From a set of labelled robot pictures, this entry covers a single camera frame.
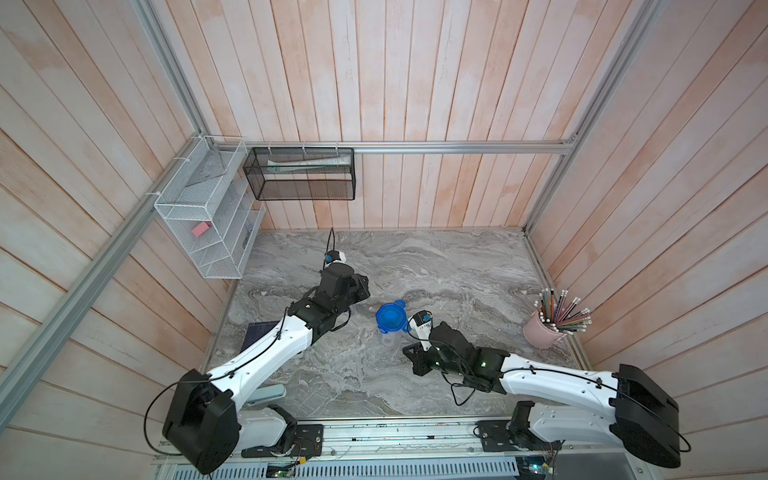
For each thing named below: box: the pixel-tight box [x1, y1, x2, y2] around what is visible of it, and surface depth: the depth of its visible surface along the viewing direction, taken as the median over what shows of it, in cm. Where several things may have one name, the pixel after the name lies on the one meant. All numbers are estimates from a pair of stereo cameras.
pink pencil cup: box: [523, 310, 567, 349], surface depth 89 cm
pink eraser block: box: [191, 221, 212, 237], surface depth 84 cm
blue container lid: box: [376, 300, 409, 334], surface depth 83 cm
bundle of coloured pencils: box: [534, 288, 593, 335], surface depth 85 cm
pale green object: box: [247, 384, 287, 405], surface depth 81 cm
